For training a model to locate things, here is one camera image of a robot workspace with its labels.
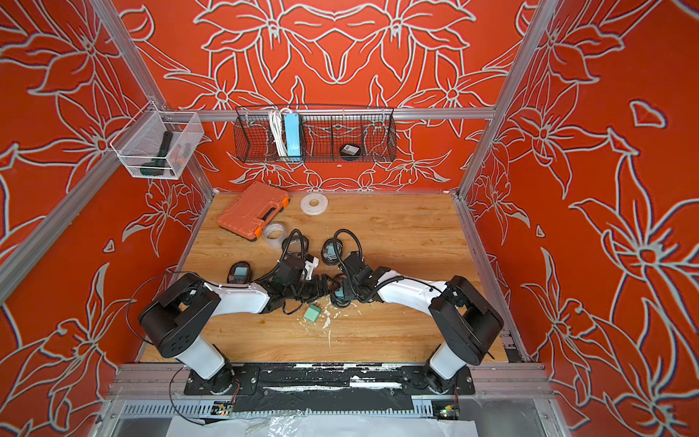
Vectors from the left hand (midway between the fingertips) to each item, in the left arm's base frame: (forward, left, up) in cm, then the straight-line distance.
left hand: (336, 288), depth 86 cm
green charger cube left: (-8, +7, -2) cm, 11 cm away
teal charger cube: (+4, +34, -2) cm, 34 cm away
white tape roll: (+39, +14, -2) cm, 42 cm away
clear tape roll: (+23, +27, -3) cm, 36 cm away
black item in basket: (+42, -2, +24) cm, 48 cm away
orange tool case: (+32, +35, +2) cm, 48 cm away
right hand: (0, -3, -2) cm, 3 cm away
